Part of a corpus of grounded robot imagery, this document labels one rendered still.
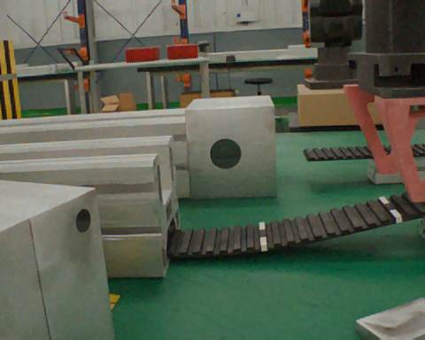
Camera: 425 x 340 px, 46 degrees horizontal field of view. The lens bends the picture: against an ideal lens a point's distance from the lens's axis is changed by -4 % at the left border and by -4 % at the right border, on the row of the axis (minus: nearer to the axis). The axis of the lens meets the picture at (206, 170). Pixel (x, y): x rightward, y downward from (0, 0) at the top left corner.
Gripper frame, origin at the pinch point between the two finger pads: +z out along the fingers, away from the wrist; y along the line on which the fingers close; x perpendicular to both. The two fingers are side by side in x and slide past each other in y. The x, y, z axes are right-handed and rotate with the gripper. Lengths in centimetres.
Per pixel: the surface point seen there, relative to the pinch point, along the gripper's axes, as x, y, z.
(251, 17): 14, -765, -52
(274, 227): -9.8, -1.3, 4.1
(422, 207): 1.1, 1.3, 2.2
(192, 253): -16.0, 1.8, 4.7
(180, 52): -49, -311, -8
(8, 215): -21.7, 18.3, -4.0
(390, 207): -0.9, -0.1, 2.5
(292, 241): -8.7, 2.0, 4.0
